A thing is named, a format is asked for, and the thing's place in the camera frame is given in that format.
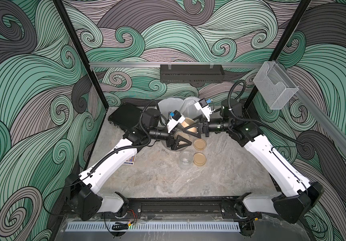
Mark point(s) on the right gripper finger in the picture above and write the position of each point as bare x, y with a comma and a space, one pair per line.
189, 122
195, 132

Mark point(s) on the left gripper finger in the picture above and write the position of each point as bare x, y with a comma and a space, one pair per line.
171, 143
181, 142

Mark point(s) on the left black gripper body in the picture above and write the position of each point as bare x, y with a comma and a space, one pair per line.
156, 134

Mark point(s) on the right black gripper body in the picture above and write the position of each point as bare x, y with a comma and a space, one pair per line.
215, 127

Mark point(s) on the beige jar lid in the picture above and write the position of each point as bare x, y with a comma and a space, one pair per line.
199, 159
199, 144

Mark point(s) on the jar with beige lid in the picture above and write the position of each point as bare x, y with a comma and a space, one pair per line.
182, 132
185, 160

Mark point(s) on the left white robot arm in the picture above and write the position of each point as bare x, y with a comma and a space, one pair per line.
83, 190

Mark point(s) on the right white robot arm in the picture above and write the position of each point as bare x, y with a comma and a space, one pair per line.
296, 194

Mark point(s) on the white plastic bin liner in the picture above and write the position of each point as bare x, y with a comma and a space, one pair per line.
185, 106

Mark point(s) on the small colourful card box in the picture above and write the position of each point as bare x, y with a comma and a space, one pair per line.
130, 161

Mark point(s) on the black flat case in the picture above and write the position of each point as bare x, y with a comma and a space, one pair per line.
125, 117

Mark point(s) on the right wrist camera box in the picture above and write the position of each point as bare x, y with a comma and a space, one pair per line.
204, 107

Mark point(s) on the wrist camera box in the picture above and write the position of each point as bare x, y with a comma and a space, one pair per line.
204, 107
175, 118

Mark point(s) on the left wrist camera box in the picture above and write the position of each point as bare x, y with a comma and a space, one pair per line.
175, 118

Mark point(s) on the black perforated wall shelf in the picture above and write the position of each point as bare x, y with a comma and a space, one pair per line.
191, 73

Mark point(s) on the clear acrylic wall holder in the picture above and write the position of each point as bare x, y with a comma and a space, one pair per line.
275, 84

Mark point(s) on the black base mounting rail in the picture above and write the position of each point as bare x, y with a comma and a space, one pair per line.
229, 207

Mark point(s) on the white slotted cable duct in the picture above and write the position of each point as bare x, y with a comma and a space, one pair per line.
156, 227

